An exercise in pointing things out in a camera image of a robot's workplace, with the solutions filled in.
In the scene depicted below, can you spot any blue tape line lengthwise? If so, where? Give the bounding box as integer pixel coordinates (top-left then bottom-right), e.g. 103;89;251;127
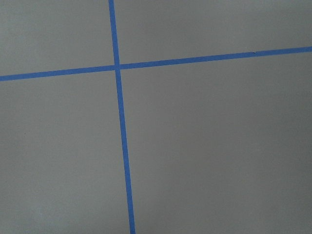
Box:
108;0;136;234

